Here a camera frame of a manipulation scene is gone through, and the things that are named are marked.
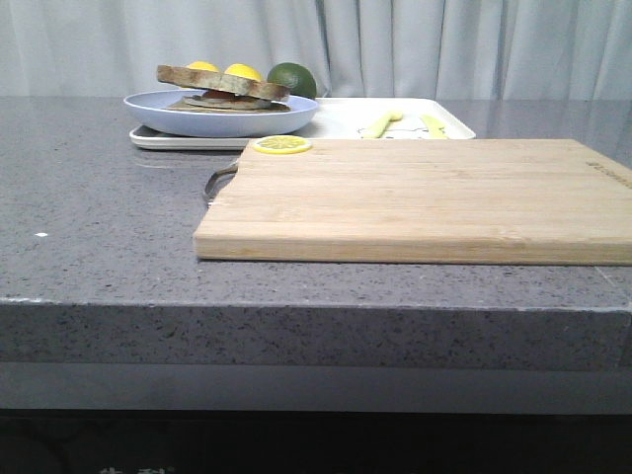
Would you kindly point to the toast bread slice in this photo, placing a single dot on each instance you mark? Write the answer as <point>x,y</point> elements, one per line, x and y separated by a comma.
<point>277,107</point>
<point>219,81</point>

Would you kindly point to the fried egg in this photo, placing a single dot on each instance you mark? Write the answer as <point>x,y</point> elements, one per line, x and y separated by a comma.
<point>239,103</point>

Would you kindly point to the light blue plate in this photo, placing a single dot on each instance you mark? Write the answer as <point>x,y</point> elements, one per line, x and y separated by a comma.
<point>152,109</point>

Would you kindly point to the white rectangular tray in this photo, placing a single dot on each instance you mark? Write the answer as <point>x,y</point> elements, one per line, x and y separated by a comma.
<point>335,118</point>

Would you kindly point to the lemon slice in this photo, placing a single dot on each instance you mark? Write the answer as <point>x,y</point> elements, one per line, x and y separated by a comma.
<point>282,144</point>

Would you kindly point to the green lime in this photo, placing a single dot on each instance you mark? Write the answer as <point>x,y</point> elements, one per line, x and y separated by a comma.
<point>297,78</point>

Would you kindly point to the yellow plastic knife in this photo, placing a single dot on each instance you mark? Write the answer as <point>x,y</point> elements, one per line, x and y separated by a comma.
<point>436,128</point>

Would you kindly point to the right yellow lemon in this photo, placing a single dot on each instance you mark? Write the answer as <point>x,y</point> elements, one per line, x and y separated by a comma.
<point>244,71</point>

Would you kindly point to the yellow lemon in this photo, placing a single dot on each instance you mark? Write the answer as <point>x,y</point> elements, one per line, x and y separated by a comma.
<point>203,66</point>
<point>244,71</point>

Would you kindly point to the grey curtain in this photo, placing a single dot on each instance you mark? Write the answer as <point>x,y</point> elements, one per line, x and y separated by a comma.
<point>448,50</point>

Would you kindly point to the left yellow lemon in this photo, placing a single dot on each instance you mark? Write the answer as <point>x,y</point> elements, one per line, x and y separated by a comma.
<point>203,66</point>

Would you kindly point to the wooden cutting board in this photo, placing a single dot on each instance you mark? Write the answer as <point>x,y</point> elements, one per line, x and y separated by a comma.
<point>480,201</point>

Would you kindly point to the metal cutting board handle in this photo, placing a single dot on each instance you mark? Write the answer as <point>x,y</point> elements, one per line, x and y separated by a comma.
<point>217,181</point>

